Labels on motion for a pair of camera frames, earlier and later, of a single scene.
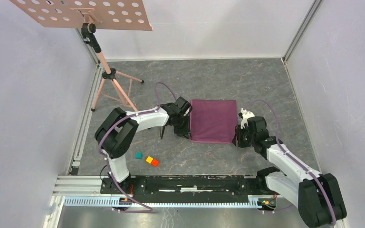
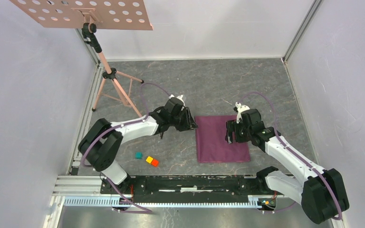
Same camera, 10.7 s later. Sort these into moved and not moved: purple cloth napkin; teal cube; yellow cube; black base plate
Moved: purple cloth napkin
Not moved: teal cube; yellow cube; black base plate
